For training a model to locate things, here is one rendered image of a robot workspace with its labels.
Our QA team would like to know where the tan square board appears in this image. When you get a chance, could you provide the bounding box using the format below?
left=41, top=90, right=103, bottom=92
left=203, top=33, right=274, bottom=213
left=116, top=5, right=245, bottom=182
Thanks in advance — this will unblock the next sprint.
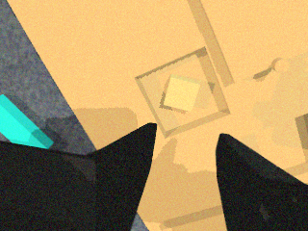
left=7, top=0, right=308, bottom=231

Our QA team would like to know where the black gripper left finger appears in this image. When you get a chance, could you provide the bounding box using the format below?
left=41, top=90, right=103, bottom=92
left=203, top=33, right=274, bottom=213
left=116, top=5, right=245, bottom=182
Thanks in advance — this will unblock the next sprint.
left=0, top=122, right=157, bottom=231

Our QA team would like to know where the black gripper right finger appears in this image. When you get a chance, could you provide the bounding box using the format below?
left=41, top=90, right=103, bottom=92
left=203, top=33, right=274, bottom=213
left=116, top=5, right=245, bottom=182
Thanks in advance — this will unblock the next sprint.
left=215, top=133, right=308, bottom=231

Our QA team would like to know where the yellow block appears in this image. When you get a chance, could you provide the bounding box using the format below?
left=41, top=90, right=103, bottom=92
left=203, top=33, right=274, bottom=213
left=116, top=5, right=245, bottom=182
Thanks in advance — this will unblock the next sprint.
left=164, top=74, right=200, bottom=112

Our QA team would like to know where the turquoise rectangular block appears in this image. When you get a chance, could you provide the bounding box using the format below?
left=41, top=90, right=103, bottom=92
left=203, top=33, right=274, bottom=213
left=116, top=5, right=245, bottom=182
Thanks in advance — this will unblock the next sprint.
left=0, top=94, right=53, bottom=149

